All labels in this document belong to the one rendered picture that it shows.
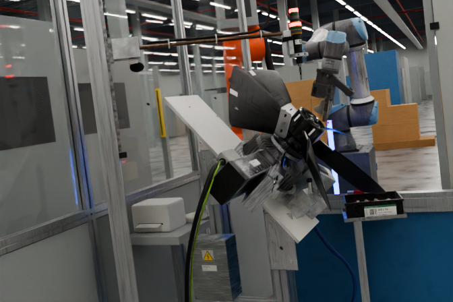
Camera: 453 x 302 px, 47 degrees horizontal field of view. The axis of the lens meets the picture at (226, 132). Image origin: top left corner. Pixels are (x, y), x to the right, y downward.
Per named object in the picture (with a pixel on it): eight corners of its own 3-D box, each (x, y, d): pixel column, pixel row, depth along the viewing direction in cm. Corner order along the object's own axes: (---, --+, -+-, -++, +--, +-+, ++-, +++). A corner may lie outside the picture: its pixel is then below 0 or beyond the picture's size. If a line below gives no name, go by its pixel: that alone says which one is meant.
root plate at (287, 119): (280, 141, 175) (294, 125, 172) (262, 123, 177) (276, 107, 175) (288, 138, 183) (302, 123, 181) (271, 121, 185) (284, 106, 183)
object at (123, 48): (110, 62, 176) (106, 36, 176) (110, 64, 183) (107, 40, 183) (140, 58, 178) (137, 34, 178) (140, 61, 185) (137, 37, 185)
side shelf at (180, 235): (125, 245, 197) (123, 237, 197) (172, 220, 229) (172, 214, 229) (179, 245, 187) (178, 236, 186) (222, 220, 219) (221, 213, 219)
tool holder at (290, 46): (287, 57, 187) (284, 29, 187) (282, 59, 194) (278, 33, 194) (311, 54, 189) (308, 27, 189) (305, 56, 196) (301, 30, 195)
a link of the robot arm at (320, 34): (313, 24, 263) (292, 43, 220) (334, 19, 259) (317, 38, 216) (317, 46, 266) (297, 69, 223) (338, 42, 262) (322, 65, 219)
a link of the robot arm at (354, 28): (352, 124, 272) (334, 19, 259) (381, 120, 267) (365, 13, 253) (349, 131, 262) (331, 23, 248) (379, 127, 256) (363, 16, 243)
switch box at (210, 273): (195, 299, 189) (187, 240, 188) (206, 290, 197) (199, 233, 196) (232, 302, 183) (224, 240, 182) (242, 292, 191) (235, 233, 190)
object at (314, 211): (312, 220, 190) (297, 207, 190) (312, 212, 196) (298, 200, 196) (326, 206, 188) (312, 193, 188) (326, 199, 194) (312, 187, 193)
